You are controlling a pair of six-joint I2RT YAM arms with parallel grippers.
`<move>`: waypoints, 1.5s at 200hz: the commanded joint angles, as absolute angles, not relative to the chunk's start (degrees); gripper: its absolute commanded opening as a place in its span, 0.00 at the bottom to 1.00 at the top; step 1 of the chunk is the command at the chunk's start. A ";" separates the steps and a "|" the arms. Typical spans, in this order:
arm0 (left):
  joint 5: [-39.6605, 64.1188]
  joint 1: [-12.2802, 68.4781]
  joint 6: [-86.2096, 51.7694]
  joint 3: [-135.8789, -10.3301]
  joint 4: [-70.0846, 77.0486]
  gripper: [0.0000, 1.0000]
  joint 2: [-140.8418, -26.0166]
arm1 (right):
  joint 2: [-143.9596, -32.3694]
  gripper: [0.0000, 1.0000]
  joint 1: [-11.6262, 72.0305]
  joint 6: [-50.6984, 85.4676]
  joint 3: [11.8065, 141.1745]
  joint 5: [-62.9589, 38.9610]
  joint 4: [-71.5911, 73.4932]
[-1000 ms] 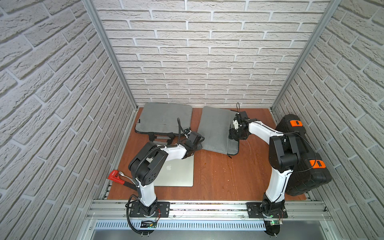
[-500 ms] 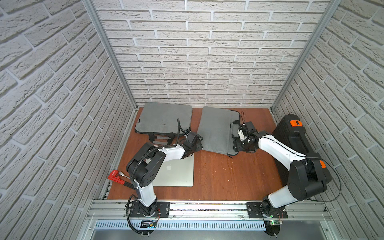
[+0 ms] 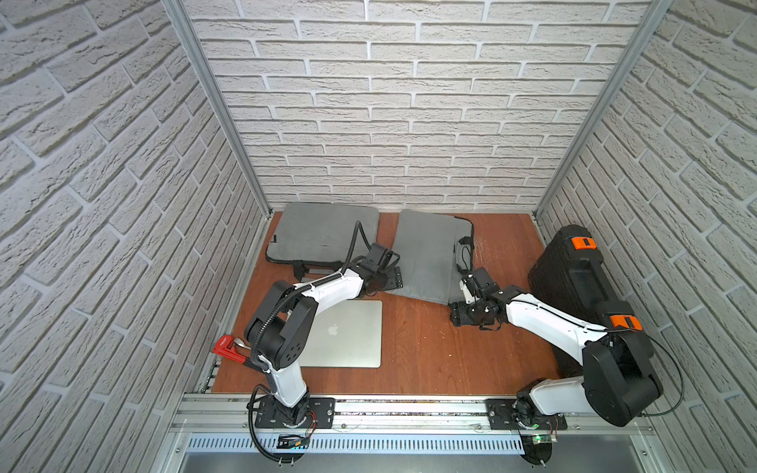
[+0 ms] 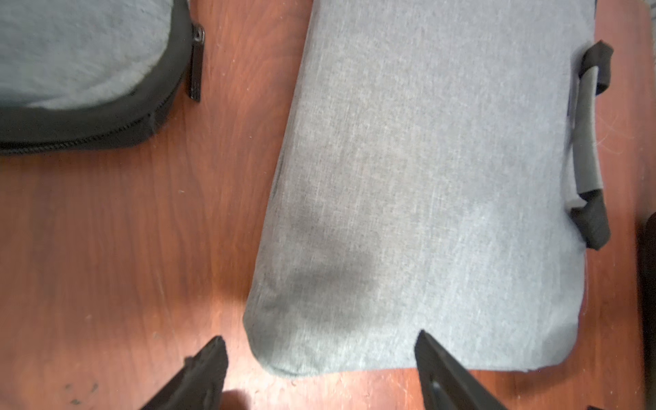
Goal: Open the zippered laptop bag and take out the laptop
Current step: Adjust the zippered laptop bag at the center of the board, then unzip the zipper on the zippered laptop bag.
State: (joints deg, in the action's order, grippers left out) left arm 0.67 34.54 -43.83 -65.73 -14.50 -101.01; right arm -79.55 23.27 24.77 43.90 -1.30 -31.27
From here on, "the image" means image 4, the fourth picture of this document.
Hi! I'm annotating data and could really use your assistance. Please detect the black tool case orange latches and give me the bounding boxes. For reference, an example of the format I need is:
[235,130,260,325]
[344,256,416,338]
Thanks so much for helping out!
[638,214,655,409]

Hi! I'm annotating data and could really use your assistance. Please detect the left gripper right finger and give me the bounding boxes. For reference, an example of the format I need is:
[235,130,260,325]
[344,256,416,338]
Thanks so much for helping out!
[414,330,507,410]

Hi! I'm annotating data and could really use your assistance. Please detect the grey laptop bag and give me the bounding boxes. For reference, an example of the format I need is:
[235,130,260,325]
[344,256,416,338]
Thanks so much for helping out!
[244,1,596,378]
[1,0,205,155]

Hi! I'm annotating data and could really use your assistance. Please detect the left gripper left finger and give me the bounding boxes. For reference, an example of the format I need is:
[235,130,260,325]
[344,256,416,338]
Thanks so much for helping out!
[142,336,229,410]

